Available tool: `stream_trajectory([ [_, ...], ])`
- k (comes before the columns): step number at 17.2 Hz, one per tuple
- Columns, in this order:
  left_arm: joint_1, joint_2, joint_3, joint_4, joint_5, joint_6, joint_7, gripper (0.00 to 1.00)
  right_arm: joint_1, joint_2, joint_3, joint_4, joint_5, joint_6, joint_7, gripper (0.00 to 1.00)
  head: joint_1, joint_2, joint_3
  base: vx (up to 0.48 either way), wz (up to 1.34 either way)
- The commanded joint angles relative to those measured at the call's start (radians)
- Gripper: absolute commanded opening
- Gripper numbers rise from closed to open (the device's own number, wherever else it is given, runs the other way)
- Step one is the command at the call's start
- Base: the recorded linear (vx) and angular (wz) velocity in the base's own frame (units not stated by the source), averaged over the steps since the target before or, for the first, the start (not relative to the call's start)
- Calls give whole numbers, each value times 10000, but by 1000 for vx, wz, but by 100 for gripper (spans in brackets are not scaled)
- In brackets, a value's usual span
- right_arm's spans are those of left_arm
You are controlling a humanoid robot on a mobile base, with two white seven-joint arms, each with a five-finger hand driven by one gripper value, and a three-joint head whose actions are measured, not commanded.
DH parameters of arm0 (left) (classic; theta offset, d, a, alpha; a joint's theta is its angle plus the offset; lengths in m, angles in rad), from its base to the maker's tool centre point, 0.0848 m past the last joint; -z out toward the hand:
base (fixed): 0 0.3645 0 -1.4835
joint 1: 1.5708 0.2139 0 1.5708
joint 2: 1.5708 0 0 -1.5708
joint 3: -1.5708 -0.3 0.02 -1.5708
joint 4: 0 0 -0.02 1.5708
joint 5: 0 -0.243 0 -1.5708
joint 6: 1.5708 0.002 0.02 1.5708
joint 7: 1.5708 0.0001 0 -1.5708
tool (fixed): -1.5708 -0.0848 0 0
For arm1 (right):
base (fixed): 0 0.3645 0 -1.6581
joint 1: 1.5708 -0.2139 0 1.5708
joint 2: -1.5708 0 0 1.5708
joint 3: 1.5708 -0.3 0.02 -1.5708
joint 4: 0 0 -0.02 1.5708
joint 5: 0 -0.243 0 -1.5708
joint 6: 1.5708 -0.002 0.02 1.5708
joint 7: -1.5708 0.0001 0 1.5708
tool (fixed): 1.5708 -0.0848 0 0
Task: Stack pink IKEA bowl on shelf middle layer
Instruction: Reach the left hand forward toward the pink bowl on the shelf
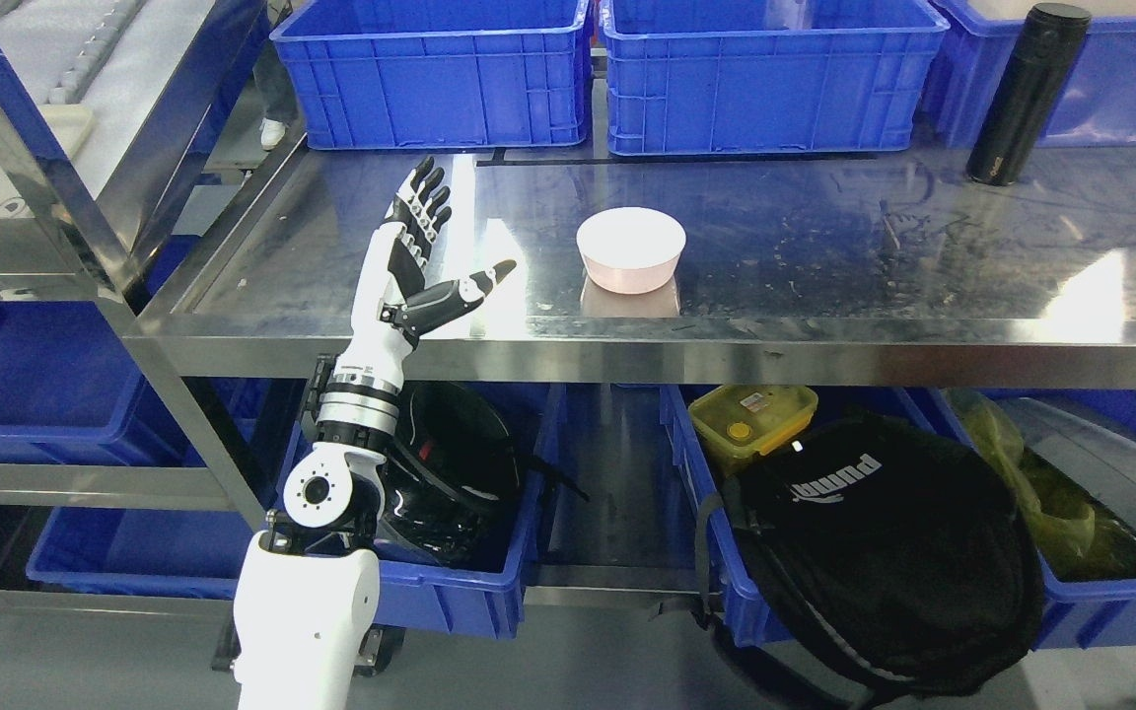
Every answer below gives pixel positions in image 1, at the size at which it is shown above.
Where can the black motorcycle helmet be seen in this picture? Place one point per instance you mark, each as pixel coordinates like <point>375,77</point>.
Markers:
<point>452,477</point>

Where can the blue crate shelf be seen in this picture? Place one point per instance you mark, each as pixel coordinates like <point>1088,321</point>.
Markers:
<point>167,554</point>
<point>71,394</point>

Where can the black thermos bottle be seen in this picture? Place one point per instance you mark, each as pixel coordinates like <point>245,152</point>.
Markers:
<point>1043,54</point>

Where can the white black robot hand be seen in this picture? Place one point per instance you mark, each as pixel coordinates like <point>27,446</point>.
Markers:
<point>394,306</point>

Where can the yellow lunch box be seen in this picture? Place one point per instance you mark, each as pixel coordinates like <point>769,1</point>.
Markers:
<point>738,424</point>

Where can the blue crate shelf left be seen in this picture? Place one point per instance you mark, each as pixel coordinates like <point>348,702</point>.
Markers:
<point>71,394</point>

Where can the steel shelf rack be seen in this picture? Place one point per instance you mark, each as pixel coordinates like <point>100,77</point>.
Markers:
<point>98,246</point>

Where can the steel table frame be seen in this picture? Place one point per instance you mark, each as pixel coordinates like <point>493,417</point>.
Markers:
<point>886,270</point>

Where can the black puma backpack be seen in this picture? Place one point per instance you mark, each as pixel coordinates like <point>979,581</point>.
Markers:
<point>897,557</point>

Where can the blue crate top right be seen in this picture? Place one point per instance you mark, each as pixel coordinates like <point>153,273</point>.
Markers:
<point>1096,108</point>

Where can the pink ikea bowl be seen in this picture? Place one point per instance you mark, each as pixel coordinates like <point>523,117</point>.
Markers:
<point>631,250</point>

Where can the blue crate holding backpack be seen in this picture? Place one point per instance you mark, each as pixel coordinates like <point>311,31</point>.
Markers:
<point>742,608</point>

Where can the blue crate top middle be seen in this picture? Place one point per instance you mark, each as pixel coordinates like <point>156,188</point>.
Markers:
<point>718,78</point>

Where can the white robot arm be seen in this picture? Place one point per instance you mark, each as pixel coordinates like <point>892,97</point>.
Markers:
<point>307,596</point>

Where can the blue crate top left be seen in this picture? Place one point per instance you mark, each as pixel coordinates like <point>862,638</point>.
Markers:
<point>429,75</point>

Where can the yellow green plastic bag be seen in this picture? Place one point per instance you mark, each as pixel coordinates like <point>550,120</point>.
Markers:
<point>1080,539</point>

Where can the blue crate lower right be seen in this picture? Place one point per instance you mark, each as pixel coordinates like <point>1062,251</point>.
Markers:
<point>1090,435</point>

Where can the blue crate holding helmet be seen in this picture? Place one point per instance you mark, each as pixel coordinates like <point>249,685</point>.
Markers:
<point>486,597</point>

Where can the blue crate shelf bottom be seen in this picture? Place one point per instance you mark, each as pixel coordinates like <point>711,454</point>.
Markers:
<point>167,554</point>

